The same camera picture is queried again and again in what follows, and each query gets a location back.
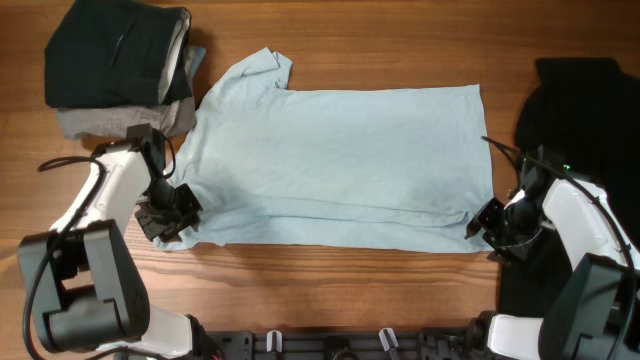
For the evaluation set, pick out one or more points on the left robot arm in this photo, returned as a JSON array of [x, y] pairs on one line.
[[84, 292]]

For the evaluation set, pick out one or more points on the light blue t-shirt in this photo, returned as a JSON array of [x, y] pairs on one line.
[[402, 169]]

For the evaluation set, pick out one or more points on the black t-shirt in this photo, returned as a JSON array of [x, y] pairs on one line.
[[585, 112]]

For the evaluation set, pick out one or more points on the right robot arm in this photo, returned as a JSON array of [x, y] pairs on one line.
[[572, 274]]

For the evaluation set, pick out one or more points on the folded dark green trousers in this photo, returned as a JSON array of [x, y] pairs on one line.
[[114, 53]]

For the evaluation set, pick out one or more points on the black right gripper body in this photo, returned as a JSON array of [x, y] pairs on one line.
[[504, 229]]

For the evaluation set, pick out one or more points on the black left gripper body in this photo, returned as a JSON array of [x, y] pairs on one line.
[[167, 210]]

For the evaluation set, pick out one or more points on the folded blue garment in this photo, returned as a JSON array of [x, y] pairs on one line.
[[196, 56]]

